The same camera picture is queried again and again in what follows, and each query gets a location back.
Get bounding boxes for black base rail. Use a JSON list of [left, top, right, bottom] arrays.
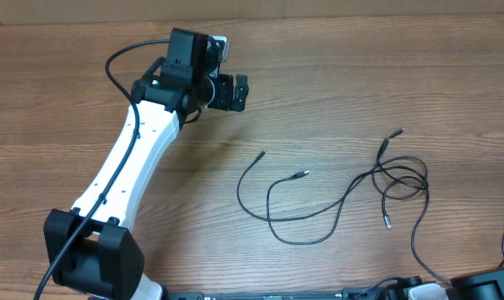
[[162, 287, 381, 300]]

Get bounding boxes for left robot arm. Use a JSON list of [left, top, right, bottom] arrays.
[[43, 28, 249, 299]]

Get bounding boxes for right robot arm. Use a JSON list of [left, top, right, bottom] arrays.
[[376, 267, 504, 300]]

